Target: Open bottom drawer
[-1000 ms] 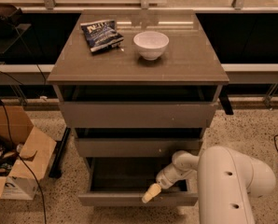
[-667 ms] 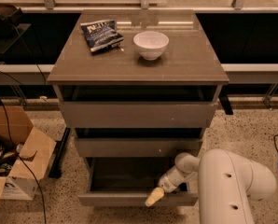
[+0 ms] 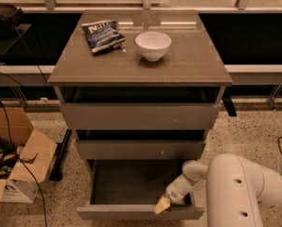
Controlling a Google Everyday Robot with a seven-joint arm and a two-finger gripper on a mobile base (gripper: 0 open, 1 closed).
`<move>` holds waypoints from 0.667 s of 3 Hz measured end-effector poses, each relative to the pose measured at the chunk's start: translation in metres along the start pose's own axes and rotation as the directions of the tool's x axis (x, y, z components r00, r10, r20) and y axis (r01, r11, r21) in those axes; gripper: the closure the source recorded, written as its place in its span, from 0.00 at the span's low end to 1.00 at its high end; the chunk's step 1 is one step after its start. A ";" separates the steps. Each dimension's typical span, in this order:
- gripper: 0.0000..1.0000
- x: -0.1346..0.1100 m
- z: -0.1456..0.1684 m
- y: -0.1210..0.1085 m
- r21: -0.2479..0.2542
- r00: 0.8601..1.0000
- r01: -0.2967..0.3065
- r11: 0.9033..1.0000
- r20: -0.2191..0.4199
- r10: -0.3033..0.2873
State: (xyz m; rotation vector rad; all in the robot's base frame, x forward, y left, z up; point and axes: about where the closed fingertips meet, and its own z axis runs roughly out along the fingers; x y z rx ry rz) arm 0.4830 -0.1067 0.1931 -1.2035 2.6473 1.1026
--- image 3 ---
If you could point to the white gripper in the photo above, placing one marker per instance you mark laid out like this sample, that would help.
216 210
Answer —
174 194

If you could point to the grey bottom drawer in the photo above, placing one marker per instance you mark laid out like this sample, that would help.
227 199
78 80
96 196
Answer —
129 189

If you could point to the grey drawer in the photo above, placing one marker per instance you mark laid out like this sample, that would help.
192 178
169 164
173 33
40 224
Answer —
129 189
140 150
80 116

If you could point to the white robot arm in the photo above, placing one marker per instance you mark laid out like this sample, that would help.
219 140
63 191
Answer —
235 190

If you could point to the grey middle drawer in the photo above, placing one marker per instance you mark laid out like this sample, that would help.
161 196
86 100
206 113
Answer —
140 150

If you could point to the grey top drawer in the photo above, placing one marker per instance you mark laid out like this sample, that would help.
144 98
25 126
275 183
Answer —
80 116

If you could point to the grey drawer cabinet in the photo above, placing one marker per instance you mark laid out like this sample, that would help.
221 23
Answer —
191 73

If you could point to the open cardboard box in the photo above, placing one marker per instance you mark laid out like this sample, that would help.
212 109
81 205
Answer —
34 151

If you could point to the black floor bar left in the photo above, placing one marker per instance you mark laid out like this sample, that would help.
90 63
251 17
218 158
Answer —
56 172

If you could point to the white bowl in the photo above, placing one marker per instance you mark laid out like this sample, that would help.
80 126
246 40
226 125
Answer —
153 45

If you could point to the blue chip bag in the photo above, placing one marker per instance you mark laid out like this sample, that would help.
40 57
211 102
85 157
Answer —
103 35

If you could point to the dark side table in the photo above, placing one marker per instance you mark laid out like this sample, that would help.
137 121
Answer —
11 27

